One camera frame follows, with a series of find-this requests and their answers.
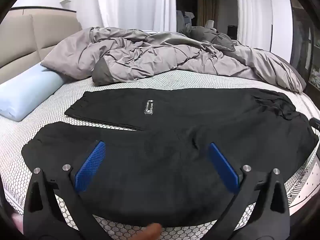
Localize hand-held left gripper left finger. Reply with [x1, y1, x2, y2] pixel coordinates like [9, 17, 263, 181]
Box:
[22, 141, 113, 240]

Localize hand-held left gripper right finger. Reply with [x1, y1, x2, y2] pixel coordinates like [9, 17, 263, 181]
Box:
[209, 142, 291, 240]

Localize black pants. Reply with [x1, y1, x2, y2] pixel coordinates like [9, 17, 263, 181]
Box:
[21, 88, 319, 228]

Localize person's left hand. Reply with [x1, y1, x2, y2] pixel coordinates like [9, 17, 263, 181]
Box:
[139, 223, 163, 240]

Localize bed with hexagon-patterned sheet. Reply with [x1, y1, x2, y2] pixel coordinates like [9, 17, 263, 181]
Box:
[0, 72, 320, 240]

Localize dark wardrobe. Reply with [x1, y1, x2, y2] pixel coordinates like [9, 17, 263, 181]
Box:
[289, 0, 320, 94]

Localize light blue pillow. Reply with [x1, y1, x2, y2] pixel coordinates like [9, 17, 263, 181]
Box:
[0, 62, 68, 122]

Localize white curtain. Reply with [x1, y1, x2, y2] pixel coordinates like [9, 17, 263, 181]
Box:
[234, 0, 293, 63]
[95, 0, 177, 33]

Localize grey duvet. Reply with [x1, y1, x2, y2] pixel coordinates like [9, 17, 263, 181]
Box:
[41, 26, 307, 93]

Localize beige padded headboard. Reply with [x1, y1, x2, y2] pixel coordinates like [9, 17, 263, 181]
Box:
[0, 10, 83, 85]

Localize brown curtain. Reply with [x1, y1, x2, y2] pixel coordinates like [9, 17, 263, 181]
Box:
[197, 0, 219, 27]

